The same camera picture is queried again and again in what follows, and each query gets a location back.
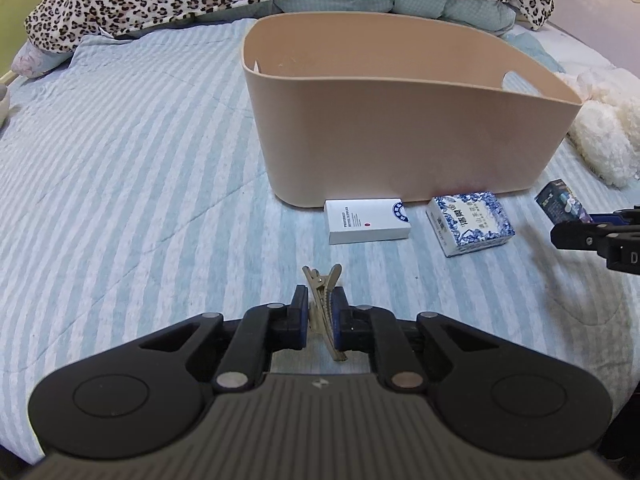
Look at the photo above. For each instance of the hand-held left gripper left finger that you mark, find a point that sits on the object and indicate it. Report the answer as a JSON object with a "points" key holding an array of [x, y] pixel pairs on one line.
{"points": [[299, 320]]}

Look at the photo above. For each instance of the beige plastic storage bin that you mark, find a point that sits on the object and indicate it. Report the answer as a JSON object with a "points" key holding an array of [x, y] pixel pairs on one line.
{"points": [[400, 135]]}

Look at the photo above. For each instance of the yellow-green furniture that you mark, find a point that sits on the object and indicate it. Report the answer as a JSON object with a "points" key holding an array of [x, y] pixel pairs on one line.
{"points": [[20, 0]]}

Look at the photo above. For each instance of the white cardboard box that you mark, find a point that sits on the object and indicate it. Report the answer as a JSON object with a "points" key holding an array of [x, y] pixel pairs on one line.
{"points": [[365, 222]]}

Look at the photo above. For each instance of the white fluffy plush toy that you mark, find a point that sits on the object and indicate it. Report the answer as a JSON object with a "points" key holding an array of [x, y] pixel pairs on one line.
{"points": [[607, 125]]}

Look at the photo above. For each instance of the light blue quilted comforter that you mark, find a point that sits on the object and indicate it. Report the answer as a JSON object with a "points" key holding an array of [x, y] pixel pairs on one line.
{"points": [[350, 5]]}

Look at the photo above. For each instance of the small dark blue box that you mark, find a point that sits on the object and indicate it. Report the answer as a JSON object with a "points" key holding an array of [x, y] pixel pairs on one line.
{"points": [[557, 197]]}

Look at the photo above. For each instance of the blue striped bed sheet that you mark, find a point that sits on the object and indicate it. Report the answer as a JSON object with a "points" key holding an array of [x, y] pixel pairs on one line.
{"points": [[140, 185]]}

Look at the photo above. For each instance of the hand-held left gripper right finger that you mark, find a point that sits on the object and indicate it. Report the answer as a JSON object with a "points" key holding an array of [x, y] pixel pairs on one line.
{"points": [[340, 322]]}

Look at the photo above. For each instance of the blue and white patterned box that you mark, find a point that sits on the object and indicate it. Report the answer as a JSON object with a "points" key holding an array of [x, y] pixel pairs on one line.
{"points": [[470, 222]]}

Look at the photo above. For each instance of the metal hair clip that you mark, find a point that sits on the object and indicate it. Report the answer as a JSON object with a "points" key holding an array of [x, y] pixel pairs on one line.
{"points": [[320, 292]]}

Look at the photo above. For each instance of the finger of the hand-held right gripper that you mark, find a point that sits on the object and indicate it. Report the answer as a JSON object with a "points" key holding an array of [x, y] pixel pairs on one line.
{"points": [[580, 236], [622, 216]]}

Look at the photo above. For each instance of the pale floral pillow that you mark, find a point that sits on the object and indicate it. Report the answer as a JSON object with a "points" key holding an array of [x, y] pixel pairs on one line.
{"points": [[35, 60]]}

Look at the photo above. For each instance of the grey object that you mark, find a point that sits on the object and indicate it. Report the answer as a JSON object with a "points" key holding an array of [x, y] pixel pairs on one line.
{"points": [[3, 107]]}

